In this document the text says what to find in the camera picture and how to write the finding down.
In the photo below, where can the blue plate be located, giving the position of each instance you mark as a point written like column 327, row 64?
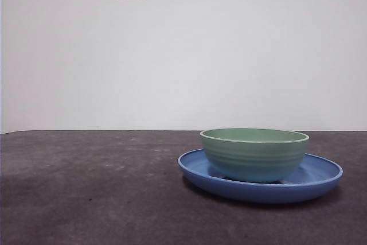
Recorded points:
column 258, row 194

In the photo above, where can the green ribbed bowl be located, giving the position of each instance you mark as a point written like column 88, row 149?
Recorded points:
column 252, row 159

